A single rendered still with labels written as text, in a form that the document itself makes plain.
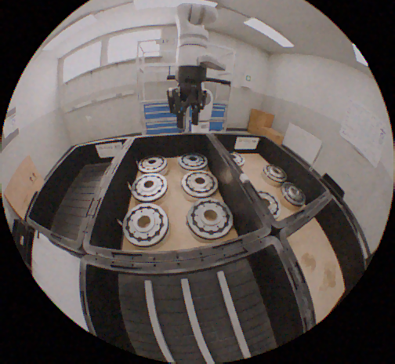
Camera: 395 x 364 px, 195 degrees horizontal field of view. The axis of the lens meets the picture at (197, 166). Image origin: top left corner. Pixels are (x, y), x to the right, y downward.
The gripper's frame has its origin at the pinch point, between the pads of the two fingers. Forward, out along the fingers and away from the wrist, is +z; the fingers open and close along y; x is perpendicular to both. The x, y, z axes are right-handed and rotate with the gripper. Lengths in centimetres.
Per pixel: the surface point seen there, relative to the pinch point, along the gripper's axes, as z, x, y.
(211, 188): 14.6, 11.5, 4.6
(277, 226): 7.5, 27.5, 12.1
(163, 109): 23, -140, -110
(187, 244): 17.5, 14.7, 19.3
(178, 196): 17.4, 4.6, 10.3
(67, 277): 31, -8, 63
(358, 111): -82, 208, -219
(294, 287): 7.6, 33.4, 21.1
